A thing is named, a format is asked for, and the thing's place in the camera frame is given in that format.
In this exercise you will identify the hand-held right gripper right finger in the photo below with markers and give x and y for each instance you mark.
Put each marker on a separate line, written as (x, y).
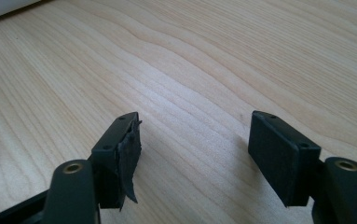
(278, 158)

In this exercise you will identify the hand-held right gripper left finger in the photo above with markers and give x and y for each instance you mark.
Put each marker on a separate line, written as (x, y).
(111, 161)

